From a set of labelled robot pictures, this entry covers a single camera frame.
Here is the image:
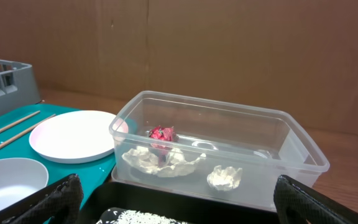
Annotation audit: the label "large white plate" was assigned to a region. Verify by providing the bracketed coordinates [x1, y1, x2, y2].
[29, 110, 116, 164]

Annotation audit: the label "red snack wrapper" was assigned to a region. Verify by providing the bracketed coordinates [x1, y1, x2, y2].
[148, 126, 178, 166]

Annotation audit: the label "white rice grains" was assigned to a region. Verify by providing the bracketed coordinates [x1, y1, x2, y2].
[96, 208, 185, 224]

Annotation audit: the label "clear plastic waste bin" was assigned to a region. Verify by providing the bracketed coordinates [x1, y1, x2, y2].
[109, 91, 330, 212]

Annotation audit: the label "wooden chopstick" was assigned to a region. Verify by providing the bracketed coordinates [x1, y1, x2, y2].
[0, 114, 55, 149]
[0, 111, 40, 133]

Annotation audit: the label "black waste tray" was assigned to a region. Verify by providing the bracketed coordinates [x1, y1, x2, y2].
[76, 182, 279, 224]

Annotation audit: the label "grey dishwasher rack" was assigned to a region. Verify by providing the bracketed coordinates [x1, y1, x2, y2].
[0, 59, 42, 116]

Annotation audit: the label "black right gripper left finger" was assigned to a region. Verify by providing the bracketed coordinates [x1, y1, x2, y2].
[0, 174, 84, 224]

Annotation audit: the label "grey bowl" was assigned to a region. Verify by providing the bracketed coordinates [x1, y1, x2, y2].
[0, 157, 49, 211]

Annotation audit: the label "brown cardboard backdrop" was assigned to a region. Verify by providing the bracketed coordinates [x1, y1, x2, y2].
[0, 0, 358, 134]

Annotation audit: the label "white tissue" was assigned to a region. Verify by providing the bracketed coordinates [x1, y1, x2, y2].
[122, 146, 206, 177]

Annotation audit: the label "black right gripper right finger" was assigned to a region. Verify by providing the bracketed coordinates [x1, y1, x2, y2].
[273, 175, 358, 224]

